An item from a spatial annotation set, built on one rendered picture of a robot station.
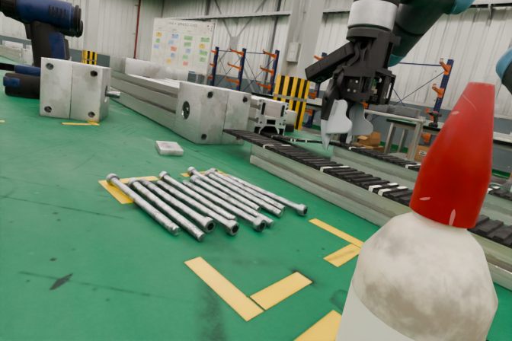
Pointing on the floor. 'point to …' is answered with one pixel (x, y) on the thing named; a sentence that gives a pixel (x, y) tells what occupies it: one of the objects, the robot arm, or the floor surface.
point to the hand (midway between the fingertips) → (333, 142)
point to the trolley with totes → (401, 119)
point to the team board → (182, 45)
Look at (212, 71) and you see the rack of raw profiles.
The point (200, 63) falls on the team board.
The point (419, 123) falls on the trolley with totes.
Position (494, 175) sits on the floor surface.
